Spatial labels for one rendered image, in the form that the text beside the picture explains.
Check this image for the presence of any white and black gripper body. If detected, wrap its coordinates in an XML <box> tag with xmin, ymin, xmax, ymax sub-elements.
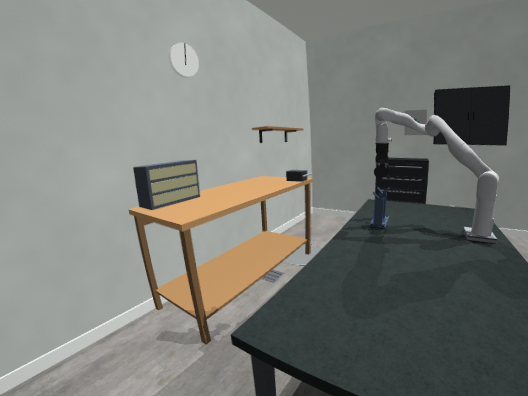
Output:
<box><xmin>375</xmin><ymin>135</ymin><xmax>391</xmax><ymax>163</ymax></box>

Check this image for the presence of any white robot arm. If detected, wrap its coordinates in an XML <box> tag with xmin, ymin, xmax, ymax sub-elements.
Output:
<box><xmin>375</xmin><ymin>108</ymin><xmax>499</xmax><ymax>236</ymax></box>

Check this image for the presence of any blue metal base plate with bolts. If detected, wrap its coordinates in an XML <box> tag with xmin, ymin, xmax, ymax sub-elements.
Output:
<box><xmin>369</xmin><ymin>187</ymin><xmax>389</xmax><ymax>228</ymax></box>

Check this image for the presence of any grey dumbbell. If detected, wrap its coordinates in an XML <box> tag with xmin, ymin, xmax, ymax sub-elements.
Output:
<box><xmin>374</xmin><ymin>163</ymin><xmax>390</xmax><ymax>179</ymax></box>

